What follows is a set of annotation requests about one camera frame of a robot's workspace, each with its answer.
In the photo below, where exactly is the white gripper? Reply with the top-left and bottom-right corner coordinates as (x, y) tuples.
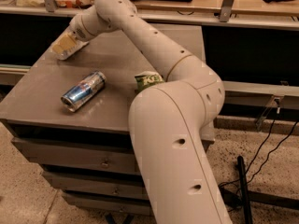
(52, 6), (107, 54)

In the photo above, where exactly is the clear blue plastic water bottle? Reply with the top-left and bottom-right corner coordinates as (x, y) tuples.
(50, 29), (88, 61)

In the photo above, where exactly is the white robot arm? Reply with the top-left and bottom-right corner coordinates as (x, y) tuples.
(52, 0), (232, 224)

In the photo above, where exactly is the blue silver redbull can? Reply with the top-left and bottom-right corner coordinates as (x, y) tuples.
(61, 71), (107, 112)

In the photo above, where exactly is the grey drawer cabinet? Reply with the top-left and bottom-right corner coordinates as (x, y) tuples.
(0, 19), (216, 217)

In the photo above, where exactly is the green jalapeno chips bag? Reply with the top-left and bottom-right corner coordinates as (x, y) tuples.
(135, 71), (164, 92)

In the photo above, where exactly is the top cabinet drawer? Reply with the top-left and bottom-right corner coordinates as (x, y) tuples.
(12, 137), (139, 175)

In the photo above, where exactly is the cabinet drawer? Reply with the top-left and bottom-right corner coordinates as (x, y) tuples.
(42, 171), (149, 200)
(62, 191), (153, 216)
(12, 137), (139, 175)

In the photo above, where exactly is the middle cabinet drawer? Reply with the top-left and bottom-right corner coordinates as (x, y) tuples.
(42, 171), (149, 200)

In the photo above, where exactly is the bottom cabinet drawer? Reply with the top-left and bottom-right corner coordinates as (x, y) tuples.
(62, 191), (153, 216)

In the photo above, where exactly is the black power adapter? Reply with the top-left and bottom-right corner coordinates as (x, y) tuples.
(221, 189), (242, 208)

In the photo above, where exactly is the black metal floor stand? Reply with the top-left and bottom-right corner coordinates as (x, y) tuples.
(236, 155), (299, 224)

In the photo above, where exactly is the grey metal bracket right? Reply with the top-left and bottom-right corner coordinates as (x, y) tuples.
(219, 0), (235, 22)

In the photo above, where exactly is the black power cable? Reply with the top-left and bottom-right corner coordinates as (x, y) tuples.
(218, 105), (299, 213)

